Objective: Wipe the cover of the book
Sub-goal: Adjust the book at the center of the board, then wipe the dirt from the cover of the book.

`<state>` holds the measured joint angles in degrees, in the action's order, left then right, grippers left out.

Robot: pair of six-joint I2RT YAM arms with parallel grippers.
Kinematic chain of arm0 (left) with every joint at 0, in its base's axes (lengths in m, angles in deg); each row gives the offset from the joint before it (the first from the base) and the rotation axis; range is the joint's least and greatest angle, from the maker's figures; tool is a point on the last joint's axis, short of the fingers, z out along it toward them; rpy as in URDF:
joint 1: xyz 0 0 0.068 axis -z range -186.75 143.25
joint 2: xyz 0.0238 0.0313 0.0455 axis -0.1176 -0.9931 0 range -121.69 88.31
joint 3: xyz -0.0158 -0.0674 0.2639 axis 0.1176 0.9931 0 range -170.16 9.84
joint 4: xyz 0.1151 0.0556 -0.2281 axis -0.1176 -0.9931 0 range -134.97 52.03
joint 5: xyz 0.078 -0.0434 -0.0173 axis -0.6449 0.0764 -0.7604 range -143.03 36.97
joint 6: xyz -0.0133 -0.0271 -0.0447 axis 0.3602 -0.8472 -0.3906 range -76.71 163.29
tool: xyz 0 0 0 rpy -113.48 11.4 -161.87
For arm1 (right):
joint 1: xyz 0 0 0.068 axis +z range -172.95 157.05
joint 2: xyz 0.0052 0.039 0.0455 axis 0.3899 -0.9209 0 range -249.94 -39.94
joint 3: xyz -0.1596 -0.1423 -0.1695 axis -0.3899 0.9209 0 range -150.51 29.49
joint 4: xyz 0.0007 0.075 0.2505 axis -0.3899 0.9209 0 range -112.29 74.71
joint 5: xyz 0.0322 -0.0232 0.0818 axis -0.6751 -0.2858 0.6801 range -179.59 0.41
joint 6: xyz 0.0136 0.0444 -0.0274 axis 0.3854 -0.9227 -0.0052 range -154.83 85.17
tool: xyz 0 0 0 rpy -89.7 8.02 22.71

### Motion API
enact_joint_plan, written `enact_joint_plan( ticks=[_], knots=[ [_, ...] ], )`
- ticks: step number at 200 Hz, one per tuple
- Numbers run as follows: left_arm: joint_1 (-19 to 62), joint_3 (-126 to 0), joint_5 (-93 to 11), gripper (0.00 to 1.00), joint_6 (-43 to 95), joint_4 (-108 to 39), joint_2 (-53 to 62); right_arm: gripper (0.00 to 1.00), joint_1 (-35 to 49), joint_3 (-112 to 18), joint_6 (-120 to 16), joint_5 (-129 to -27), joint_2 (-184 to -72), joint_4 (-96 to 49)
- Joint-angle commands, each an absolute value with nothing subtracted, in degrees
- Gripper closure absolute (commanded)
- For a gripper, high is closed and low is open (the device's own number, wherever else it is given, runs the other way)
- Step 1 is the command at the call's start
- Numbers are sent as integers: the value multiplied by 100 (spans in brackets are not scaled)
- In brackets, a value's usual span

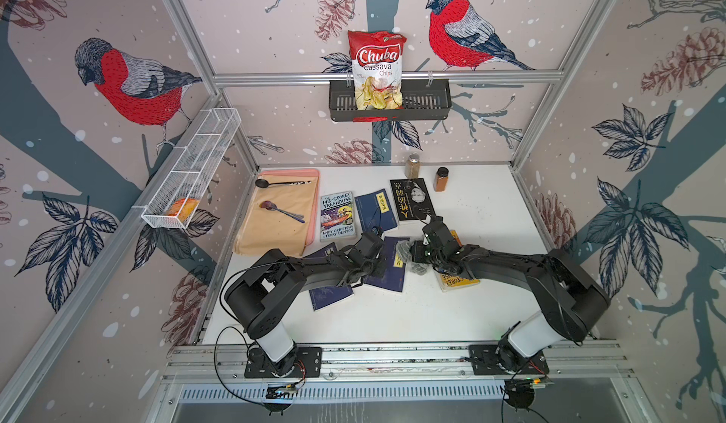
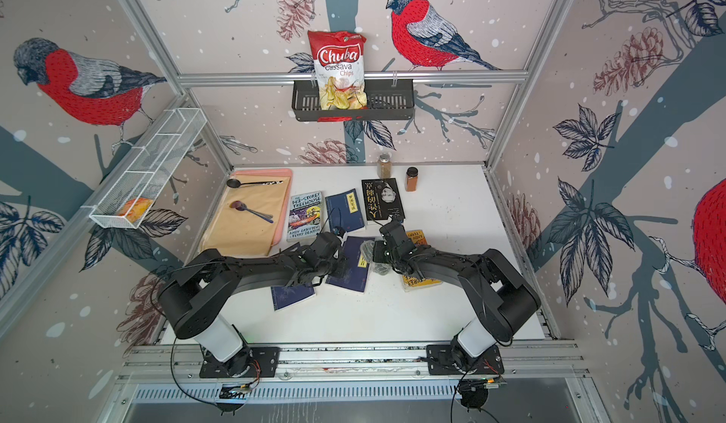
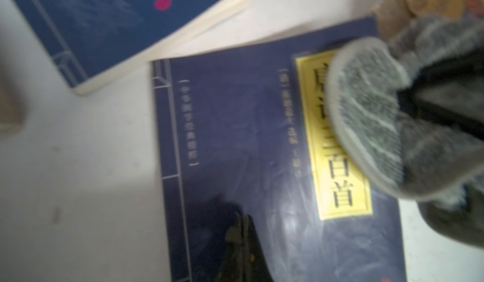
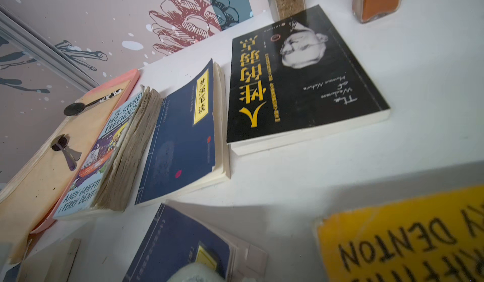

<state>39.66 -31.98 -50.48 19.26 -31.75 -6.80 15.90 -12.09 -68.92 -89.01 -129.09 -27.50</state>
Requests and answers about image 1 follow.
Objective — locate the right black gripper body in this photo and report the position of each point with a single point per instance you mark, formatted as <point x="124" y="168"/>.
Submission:
<point x="423" y="254"/>

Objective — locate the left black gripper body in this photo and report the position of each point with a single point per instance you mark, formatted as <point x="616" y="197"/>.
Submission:
<point x="376" y="270"/>

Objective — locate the grey striped cleaning cloth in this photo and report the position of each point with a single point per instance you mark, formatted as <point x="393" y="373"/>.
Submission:
<point x="405" y="251"/>

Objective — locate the black Chinese paperback book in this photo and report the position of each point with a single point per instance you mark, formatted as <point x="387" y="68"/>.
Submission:
<point x="412" y="200"/>

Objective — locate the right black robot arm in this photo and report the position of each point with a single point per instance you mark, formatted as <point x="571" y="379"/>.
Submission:
<point x="570" y="300"/>

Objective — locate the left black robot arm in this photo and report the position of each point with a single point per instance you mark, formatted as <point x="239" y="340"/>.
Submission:
<point x="262" y="294"/>

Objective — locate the yellow treehouse paperback book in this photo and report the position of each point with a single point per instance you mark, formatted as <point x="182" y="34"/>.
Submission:
<point x="450" y="283"/>

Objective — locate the upper navy thread-bound book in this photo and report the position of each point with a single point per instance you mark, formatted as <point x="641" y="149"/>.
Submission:
<point x="374" y="211"/>

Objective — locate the grey treehouse paperback book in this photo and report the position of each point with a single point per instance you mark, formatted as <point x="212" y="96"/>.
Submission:
<point x="337" y="216"/>

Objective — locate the glass jar orange spice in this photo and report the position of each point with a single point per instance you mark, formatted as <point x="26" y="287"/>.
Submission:
<point x="441" y="179"/>

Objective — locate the glass jar brown spice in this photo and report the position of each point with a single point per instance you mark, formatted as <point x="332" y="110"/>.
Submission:
<point x="413" y="165"/>

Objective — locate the purple spoon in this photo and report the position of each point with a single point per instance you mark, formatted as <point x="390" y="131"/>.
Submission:
<point x="270" y="206"/>

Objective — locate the black spoon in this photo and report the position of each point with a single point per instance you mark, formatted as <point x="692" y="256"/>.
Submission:
<point x="262" y="183"/>

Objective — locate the orange packet in shelf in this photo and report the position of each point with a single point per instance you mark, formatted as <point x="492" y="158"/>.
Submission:
<point x="183" y="208"/>

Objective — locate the red cassava chips bag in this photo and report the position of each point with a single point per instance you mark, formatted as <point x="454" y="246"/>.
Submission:
<point x="377" y="69"/>

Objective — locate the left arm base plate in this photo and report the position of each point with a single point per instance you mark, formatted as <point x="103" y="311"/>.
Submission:
<point x="301" y="362"/>

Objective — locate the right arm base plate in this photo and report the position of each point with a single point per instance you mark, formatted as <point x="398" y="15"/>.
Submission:
<point x="490" y="359"/>

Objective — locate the black wall basket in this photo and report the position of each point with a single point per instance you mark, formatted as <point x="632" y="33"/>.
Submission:
<point x="422" y="101"/>

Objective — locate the white wire wall shelf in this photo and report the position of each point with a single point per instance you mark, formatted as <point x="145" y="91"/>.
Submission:
<point x="197" y="164"/>

